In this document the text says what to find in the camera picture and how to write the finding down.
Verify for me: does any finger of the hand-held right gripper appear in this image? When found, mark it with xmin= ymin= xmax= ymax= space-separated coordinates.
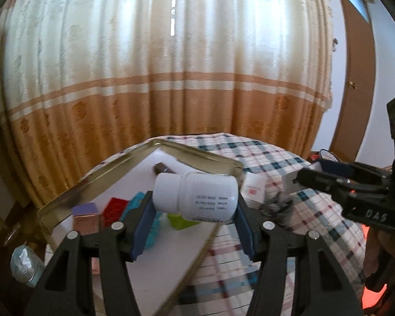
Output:
xmin=316 ymin=160 xmax=392 ymax=188
xmin=296 ymin=168 xmax=395 ymax=233

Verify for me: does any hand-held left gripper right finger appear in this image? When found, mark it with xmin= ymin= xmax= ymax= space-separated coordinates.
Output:
xmin=234 ymin=199 xmax=364 ymax=316

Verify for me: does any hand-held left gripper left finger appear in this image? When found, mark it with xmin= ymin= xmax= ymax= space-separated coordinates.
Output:
xmin=26 ymin=191 xmax=156 ymax=316

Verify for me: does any blue building block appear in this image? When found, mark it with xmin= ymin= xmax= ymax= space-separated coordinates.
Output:
xmin=123 ymin=192 xmax=167 ymax=248

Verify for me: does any red building block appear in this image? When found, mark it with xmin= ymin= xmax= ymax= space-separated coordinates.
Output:
xmin=102 ymin=197 xmax=131 ymax=228

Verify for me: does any white plastic bottle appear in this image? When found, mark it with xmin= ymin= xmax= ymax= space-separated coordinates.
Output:
xmin=152 ymin=171 xmax=239 ymax=223

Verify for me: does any dark brown small box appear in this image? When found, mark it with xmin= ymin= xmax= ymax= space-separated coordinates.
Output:
xmin=153 ymin=163 xmax=179 ymax=176

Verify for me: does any white cube box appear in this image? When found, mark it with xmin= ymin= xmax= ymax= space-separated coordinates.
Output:
xmin=281 ymin=170 xmax=306 ymax=193

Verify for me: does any gold metal tin tray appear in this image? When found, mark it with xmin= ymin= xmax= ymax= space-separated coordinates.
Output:
xmin=36 ymin=139 xmax=243 ymax=316

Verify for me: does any person's right hand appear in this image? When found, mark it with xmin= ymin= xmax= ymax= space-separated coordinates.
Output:
xmin=364 ymin=227 xmax=395 ymax=292

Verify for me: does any green building block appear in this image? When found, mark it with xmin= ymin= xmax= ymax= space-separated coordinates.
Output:
xmin=167 ymin=213 xmax=202 ymax=231

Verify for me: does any grey camouflage cloth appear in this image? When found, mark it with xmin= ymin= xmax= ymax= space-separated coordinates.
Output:
xmin=259 ymin=192 xmax=294 ymax=226

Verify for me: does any round printed tin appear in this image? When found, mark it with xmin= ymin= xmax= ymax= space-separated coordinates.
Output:
xmin=318 ymin=149 xmax=338 ymax=164

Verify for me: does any white paper liner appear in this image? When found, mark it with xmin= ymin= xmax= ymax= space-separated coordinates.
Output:
xmin=53 ymin=148 xmax=219 ymax=308

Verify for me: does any white box with red label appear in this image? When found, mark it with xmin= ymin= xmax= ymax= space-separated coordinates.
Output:
xmin=242 ymin=174 xmax=266 ymax=209

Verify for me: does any purple cube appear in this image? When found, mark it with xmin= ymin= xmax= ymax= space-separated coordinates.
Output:
xmin=73 ymin=203 xmax=99 ymax=218

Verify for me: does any brown wooden door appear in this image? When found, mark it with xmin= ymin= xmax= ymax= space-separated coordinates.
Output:
xmin=329 ymin=0 xmax=377 ymax=162

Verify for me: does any orange cloth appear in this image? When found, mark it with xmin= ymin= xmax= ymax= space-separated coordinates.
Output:
xmin=362 ymin=224 xmax=391 ymax=308

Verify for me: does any glass jar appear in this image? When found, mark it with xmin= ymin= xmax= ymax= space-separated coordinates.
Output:
xmin=11 ymin=245 xmax=45 ymax=288

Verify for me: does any cream and orange curtain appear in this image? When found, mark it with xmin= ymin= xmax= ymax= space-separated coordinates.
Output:
xmin=0 ymin=0 xmax=334 ymax=209

